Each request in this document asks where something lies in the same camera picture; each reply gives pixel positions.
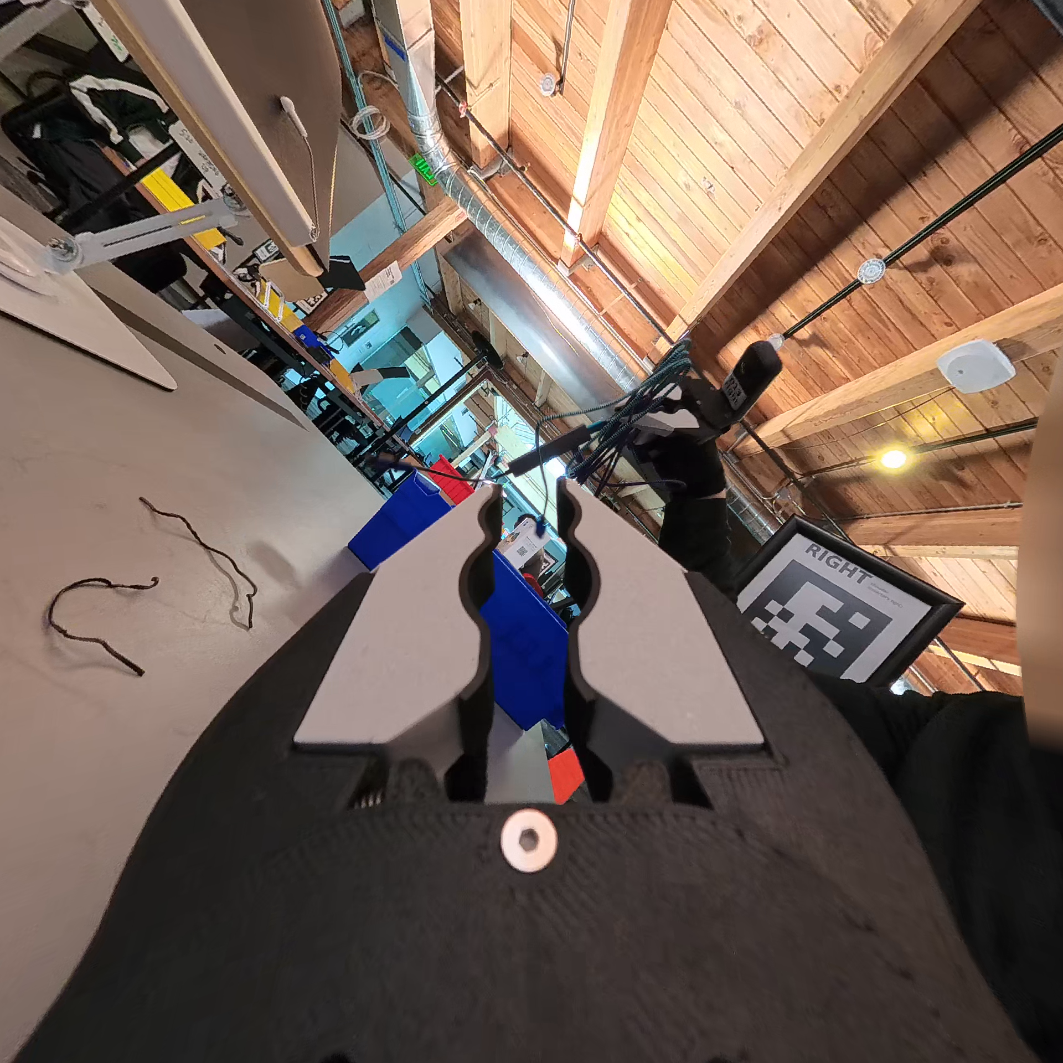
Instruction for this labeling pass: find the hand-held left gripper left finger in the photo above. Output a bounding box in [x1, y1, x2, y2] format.
[294, 485, 503, 764]

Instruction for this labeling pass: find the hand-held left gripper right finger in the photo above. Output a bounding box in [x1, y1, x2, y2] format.
[556, 478, 767, 782]

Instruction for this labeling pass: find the teal braided usb-c cable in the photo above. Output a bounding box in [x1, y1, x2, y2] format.
[535, 337, 693, 534]

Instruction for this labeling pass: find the grey usb hub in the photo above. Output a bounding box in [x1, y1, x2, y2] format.
[370, 426, 666, 493]

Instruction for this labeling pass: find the blue bin with black divider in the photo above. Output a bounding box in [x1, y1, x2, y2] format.
[348, 469, 573, 733]

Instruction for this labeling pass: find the black twist tie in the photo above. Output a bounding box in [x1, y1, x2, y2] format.
[138, 498, 259, 631]
[45, 576, 162, 677]

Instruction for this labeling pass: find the framed marker sign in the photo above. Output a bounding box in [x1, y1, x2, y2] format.
[736, 516, 964, 686]

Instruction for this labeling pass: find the red plastic bin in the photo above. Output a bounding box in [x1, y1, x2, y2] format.
[430, 454, 478, 506]

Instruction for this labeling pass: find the white ceiling device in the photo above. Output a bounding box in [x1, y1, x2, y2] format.
[937, 338, 1019, 396]

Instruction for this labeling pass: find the wooden pillar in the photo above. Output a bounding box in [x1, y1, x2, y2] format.
[307, 200, 470, 334]

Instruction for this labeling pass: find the wooden workbench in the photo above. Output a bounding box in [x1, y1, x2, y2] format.
[98, 142, 410, 450]

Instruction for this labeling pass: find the yellow plastic bin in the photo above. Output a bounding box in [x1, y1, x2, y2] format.
[138, 170, 229, 252]

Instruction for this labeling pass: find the white base acrylic leg stand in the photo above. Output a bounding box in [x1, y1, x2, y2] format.
[0, 0, 345, 392]

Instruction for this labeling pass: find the black and white jacket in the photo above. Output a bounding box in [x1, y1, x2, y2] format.
[0, 72, 180, 217]

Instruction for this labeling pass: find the silver ventilation duct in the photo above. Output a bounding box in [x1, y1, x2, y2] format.
[404, 82, 786, 544]

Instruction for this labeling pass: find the black track light rail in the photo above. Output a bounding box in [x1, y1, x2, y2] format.
[767, 125, 1063, 354]

